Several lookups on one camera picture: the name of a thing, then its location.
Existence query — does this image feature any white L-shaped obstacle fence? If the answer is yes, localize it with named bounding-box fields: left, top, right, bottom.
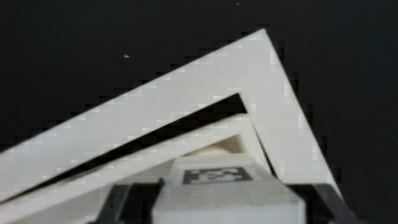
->
left=0, top=30, right=334, bottom=202

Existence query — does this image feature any white square tabletop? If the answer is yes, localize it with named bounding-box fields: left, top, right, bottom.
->
left=0, top=114, right=270, bottom=224

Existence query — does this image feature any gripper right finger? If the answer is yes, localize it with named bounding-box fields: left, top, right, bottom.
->
left=290, top=183, right=370, bottom=224

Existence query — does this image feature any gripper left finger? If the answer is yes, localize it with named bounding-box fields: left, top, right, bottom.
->
left=87, top=180, right=164, bottom=224

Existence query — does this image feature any white table leg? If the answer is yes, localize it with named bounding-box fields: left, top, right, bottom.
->
left=151, top=153, right=306, bottom=224

